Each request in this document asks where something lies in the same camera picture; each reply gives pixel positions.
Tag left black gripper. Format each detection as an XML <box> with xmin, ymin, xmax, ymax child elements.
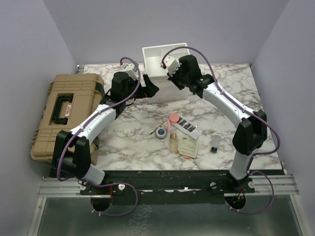
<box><xmin>124</xmin><ymin>74</ymin><xmax>159</xmax><ymax>101</ymax></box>

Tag white makeup organizer with drawers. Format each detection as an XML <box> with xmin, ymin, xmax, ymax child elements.
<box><xmin>142</xmin><ymin>43</ymin><xmax>191</xmax><ymax>104</ymax></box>

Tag round blue lid jar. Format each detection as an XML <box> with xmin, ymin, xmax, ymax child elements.
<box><xmin>155</xmin><ymin>126</ymin><xmax>167</xmax><ymax>139</ymax></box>

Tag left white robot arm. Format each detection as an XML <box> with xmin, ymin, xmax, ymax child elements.
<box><xmin>52</xmin><ymin>72</ymin><xmax>159</xmax><ymax>194</ymax></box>

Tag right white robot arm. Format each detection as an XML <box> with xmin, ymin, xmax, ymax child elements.
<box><xmin>163</xmin><ymin>55</ymin><xmax>267</xmax><ymax>192</ymax></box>

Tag thin makeup brush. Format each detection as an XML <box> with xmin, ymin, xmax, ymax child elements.
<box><xmin>149</xmin><ymin>120</ymin><xmax>166</xmax><ymax>135</ymax></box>

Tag pink round compact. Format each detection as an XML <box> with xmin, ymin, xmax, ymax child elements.
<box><xmin>169</xmin><ymin>113</ymin><xmax>180</xmax><ymax>123</ymax></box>

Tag eyeshadow palette plastic sleeve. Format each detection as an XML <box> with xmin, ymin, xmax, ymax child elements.
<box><xmin>173</xmin><ymin>116</ymin><xmax>204</xmax><ymax>140</ymax></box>

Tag frosted gold cap bottle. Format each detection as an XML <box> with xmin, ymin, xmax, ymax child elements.
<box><xmin>169</xmin><ymin>132</ymin><xmax>178</xmax><ymax>153</ymax></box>

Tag cream sachet with barcode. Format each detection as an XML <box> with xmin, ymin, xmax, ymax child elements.
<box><xmin>177</xmin><ymin>135</ymin><xmax>199</xmax><ymax>159</ymax></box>

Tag clear vial black cap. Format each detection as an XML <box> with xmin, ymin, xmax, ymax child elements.
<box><xmin>210</xmin><ymin>135</ymin><xmax>221</xmax><ymax>153</ymax></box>

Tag tan hard tool case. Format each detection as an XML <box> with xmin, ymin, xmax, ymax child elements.
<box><xmin>31</xmin><ymin>73</ymin><xmax>105</xmax><ymax>163</ymax></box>

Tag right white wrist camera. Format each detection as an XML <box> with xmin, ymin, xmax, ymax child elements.
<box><xmin>161</xmin><ymin>56</ymin><xmax>180</xmax><ymax>77</ymax></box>

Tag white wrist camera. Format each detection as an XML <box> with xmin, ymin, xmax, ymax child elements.
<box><xmin>122</xmin><ymin>62</ymin><xmax>138</xmax><ymax>80</ymax></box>
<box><xmin>161</xmin><ymin>56</ymin><xmax>180</xmax><ymax>77</ymax></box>

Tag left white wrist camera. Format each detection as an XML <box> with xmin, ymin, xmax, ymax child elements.
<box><xmin>122</xmin><ymin>62</ymin><xmax>138</xmax><ymax>80</ymax></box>

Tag pink handled brush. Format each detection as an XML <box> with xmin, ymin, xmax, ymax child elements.
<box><xmin>167</xmin><ymin>118</ymin><xmax>171</xmax><ymax>132</ymax></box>

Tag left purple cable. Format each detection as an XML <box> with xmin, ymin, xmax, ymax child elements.
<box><xmin>56</xmin><ymin>57</ymin><xmax>141</xmax><ymax>217</ymax></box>

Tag purple cable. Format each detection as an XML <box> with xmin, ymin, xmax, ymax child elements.
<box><xmin>56</xmin><ymin>57</ymin><xmax>141</xmax><ymax>217</ymax></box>
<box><xmin>161</xmin><ymin>46</ymin><xmax>282</xmax><ymax>214</ymax></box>

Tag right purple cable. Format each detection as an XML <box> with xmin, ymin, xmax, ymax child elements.
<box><xmin>161</xmin><ymin>46</ymin><xmax>282</xmax><ymax>214</ymax></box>

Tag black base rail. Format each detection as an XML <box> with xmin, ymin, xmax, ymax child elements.
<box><xmin>49</xmin><ymin>167</ymin><xmax>256</xmax><ymax>206</ymax></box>

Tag aluminium rail frame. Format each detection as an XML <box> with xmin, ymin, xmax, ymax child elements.
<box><xmin>29</xmin><ymin>170</ymin><xmax>308</xmax><ymax>236</ymax></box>

